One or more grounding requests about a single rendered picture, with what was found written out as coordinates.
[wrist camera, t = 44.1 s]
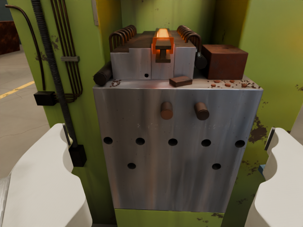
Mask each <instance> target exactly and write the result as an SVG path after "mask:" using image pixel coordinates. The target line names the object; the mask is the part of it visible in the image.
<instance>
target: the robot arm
mask: <svg viewBox="0 0 303 227"><path fill-rule="evenodd" d="M69 145H71V143H70V140H69V136H68V133H67V129H66V126H65V123H63V124H61V123H58V124H55V125H54V126H53V127H52V128H51V129H50V130H49V131H48V132H47V133H46V134H44V135H43V136H42V137H41V138H40V139H39V140H38V141H37V142H36V143H35V144H34V145H33V146H32V147H31V148H30V149H29V150H28V151H27V152H26V153H25V154H24V155H23V156H22V157H21V158H20V159H19V161H18V162H17V163H16V165H15V166H14V167H13V169H12V170H11V172H10V174H9V175H8V176H7V177H4V178H1V179H0V227H91V226H92V217H91V214H90V210H89V207H88V204H87V200H86V196H85V193H84V190H83V187H82V184H81V181H80V178H79V177H77V176H75V175H73V174H72V173H71V172H72V170H73V163H72V160H71V157H70V154H69V150H68V147H69ZM264 150H266V151H267V153H268V155H269V158H268V160H267V163H266V165H265V167H264V170H263V176H264V178H265V180H266V182H263V183H261V184H260V186H259V188H258V190H257V193H256V195H255V197H254V200H253V202H252V205H251V207H250V210H249V213H248V216H247V220H246V223H245V226H244V227H303V146H302V145H301V144H300V143H299V142H298V141H296V140H295V139H294V138H293V137H292V136H291V135H290V134H289V133H288V132H286V131H285V130H284V129H282V128H274V127H272V128H271V131H270V134H269V136H268V139H267V143H266V146H265V149H264Z"/></svg>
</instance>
